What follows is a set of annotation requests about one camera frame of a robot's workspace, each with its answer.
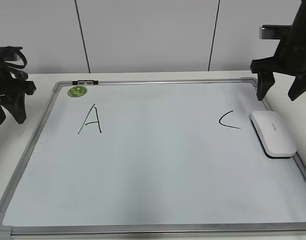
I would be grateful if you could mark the white framed whiteboard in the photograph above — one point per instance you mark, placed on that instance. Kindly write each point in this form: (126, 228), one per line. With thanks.
(152, 158)

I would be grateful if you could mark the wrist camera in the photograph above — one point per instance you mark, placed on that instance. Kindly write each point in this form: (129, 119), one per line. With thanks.
(11, 53)
(269, 31)

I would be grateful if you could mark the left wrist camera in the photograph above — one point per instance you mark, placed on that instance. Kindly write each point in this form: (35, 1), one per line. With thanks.
(11, 53)

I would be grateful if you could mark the round green magnet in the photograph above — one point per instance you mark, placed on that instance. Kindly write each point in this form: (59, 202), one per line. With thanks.
(77, 91)

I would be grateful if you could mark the white whiteboard eraser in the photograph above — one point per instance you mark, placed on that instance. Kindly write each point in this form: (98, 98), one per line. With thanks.
(273, 134)

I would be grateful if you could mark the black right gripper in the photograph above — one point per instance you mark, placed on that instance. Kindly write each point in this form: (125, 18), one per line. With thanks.
(289, 58)

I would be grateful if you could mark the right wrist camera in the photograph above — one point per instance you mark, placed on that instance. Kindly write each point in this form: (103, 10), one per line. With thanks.
(269, 31)

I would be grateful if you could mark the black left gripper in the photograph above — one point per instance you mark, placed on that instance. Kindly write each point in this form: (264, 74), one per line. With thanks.
(14, 84)

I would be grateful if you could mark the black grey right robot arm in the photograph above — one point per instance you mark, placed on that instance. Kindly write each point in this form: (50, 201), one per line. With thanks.
(289, 57)

